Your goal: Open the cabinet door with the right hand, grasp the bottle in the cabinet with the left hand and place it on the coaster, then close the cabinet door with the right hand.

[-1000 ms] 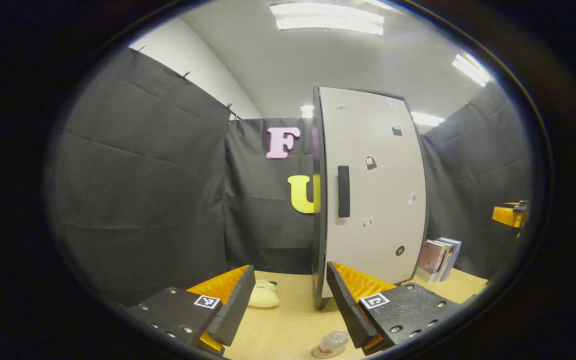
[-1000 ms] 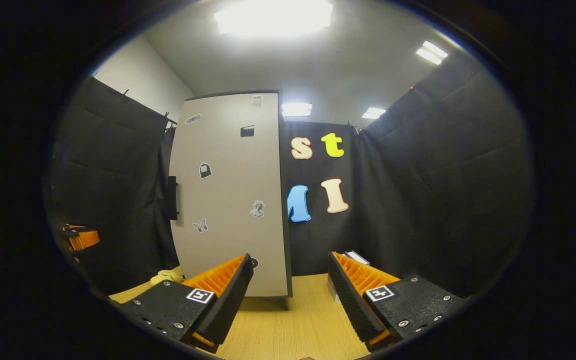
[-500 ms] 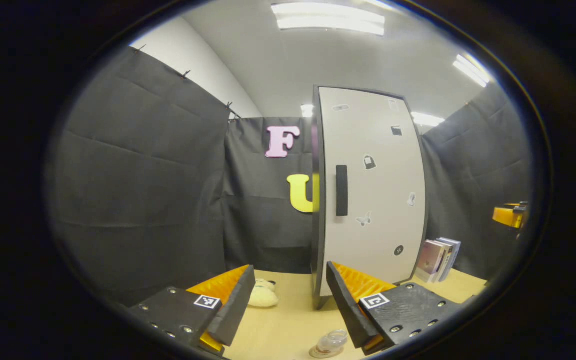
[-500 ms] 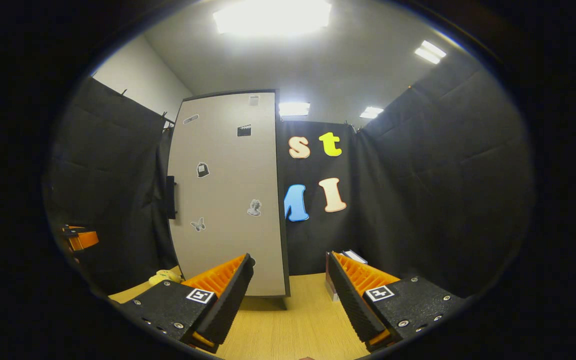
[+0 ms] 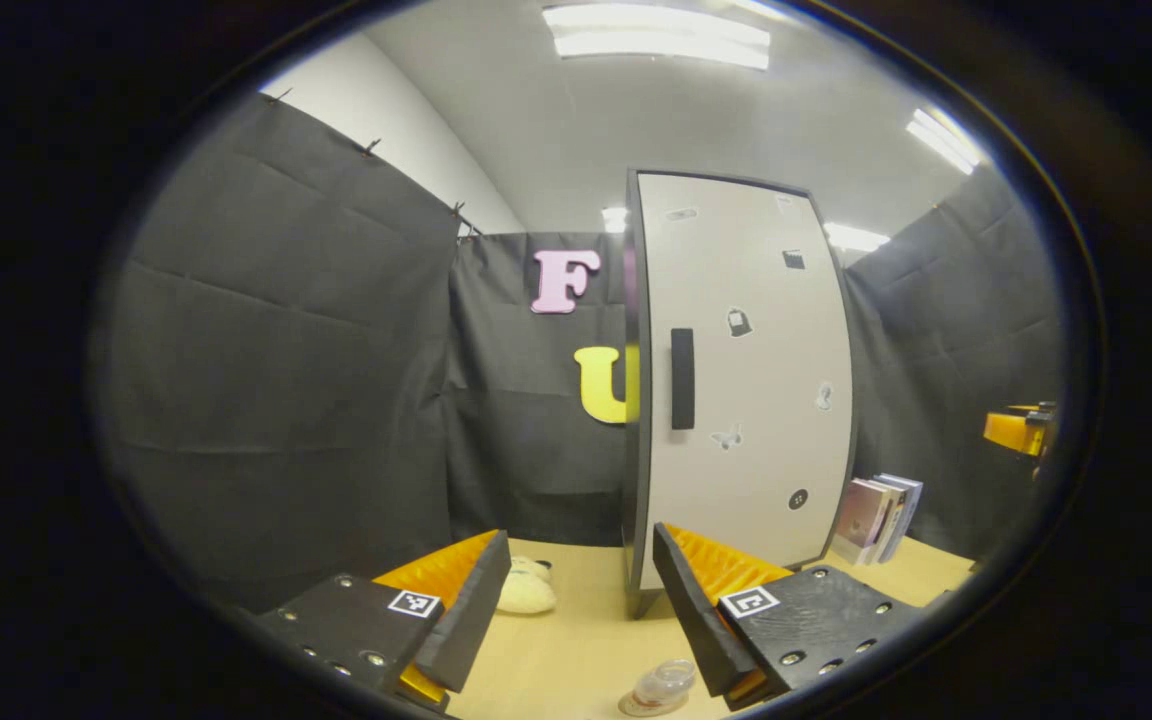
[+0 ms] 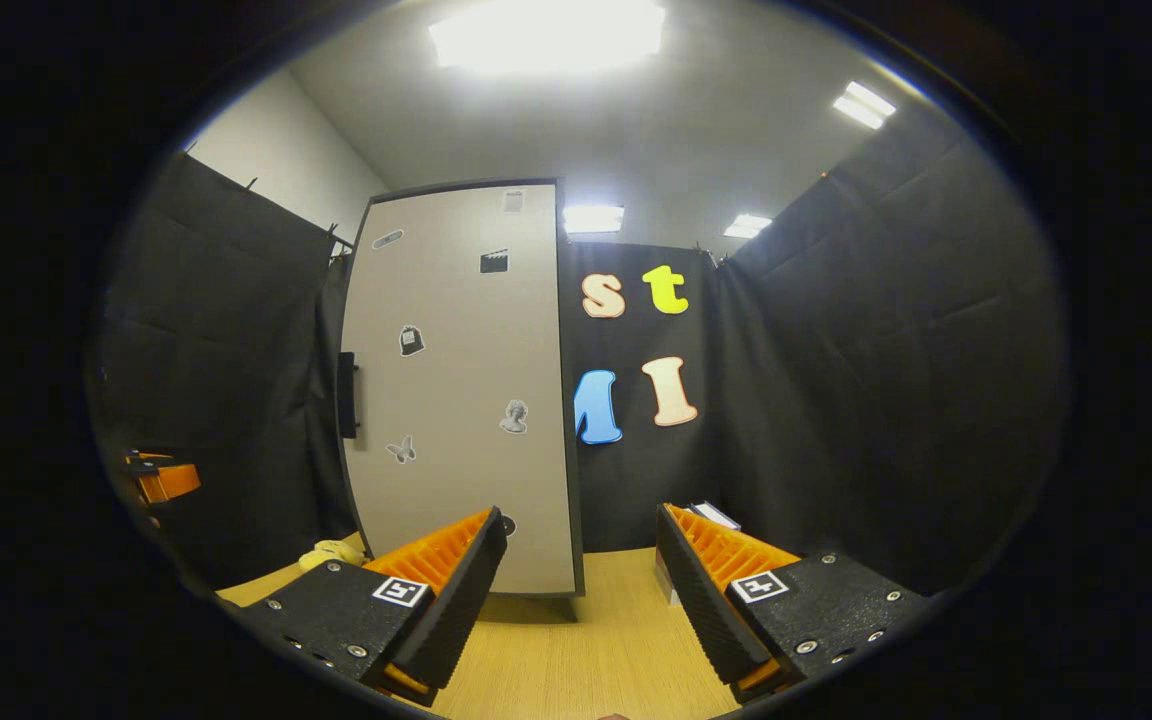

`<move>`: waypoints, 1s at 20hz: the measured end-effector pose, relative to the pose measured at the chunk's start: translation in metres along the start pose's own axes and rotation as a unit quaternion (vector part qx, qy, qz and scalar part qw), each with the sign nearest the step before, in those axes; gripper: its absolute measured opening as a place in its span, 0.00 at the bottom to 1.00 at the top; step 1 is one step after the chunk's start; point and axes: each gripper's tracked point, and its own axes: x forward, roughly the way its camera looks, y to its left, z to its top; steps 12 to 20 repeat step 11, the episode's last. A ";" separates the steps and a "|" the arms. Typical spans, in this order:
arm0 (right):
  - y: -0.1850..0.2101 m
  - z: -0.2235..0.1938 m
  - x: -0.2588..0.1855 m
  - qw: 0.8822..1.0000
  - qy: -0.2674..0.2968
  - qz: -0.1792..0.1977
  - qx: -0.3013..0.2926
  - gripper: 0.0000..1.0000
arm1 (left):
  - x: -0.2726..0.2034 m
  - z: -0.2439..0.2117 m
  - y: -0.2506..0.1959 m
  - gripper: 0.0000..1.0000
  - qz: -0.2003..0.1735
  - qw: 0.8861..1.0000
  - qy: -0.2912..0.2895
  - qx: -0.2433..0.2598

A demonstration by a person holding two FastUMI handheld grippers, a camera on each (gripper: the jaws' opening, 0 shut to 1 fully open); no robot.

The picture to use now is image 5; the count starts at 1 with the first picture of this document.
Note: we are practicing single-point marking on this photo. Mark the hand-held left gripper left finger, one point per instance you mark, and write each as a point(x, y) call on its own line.
point(471, 620)

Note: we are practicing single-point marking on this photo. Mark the clear plastic bottle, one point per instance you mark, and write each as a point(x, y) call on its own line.
point(666, 682)

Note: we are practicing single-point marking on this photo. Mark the cream plush toy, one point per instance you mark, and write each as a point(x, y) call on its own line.
point(526, 595)

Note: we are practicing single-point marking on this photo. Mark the black backdrop cloth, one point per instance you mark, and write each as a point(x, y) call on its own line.
point(286, 350)

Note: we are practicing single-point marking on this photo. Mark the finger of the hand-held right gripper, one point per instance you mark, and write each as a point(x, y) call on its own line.
point(1011, 433)
point(1031, 407)

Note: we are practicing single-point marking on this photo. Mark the dark grey cabinet body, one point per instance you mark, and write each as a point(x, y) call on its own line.
point(636, 480)

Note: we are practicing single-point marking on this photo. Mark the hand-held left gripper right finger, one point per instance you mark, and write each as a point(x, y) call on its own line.
point(696, 620)

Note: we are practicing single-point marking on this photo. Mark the light grey cabinet door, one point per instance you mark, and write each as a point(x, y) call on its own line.
point(756, 480)

